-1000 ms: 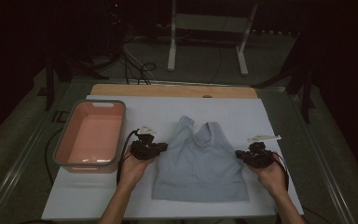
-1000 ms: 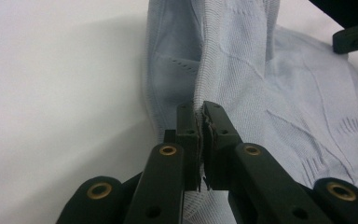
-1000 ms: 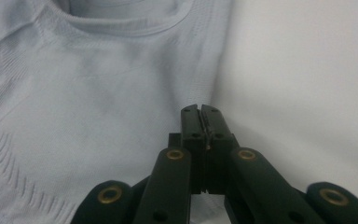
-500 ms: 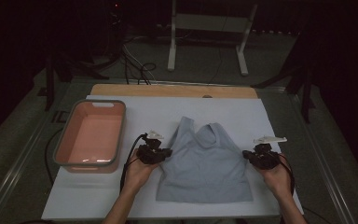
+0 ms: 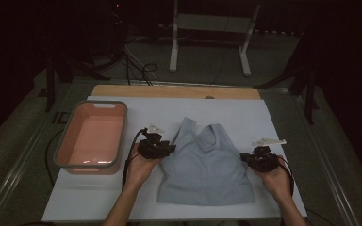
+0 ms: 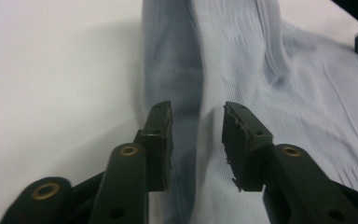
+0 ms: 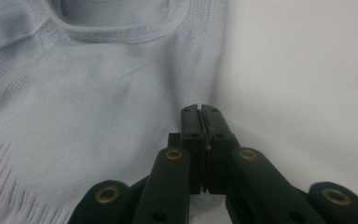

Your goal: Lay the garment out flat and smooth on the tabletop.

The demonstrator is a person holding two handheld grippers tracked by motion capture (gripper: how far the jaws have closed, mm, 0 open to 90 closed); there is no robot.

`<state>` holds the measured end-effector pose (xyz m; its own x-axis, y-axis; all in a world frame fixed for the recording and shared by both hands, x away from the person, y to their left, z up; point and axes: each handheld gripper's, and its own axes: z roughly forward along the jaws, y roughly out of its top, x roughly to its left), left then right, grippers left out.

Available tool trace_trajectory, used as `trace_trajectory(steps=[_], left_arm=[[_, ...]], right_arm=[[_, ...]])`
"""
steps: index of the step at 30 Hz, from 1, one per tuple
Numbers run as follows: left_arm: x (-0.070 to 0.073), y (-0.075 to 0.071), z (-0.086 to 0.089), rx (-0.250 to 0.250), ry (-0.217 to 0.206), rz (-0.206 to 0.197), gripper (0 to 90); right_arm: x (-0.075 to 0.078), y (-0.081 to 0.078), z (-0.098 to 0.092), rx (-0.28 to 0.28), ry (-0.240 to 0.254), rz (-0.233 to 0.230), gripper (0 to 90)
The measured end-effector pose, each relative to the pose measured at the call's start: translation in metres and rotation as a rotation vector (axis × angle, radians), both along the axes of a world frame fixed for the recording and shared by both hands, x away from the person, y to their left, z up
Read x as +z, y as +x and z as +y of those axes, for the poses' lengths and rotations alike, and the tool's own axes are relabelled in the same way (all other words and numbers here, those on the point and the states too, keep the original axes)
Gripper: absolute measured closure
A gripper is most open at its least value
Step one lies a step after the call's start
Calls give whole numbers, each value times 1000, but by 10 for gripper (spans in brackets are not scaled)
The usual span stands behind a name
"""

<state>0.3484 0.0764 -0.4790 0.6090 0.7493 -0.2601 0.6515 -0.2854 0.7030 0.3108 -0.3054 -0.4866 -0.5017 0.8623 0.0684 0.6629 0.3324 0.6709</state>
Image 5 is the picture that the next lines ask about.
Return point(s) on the black floor frame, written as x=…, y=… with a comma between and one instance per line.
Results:
x=56, y=117

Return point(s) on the white metal stand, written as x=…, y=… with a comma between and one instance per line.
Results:
x=174, y=47

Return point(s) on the small round brown knob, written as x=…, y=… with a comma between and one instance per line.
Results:
x=209, y=97

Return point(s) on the light blue sleeveless garment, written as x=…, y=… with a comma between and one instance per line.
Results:
x=204, y=172

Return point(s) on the black metal stand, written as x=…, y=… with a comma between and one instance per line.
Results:
x=50, y=91
x=309, y=100

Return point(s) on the person's left hand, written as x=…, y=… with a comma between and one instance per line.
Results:
x=139, y=171

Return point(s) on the pink basin with grey rim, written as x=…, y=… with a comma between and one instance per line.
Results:
x=91, y=138

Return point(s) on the white table mat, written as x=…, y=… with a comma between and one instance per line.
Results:
x=232, y=113

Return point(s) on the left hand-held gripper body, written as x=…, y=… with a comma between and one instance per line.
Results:
x=152, y=149

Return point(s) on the person's right hand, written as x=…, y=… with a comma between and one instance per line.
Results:
x=278, y=183

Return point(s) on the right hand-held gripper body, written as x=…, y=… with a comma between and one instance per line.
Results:
x=262, y=161

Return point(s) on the metal floor rail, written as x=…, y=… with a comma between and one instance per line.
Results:
x=185, y=84
x=330, y=175
x=12, y=182

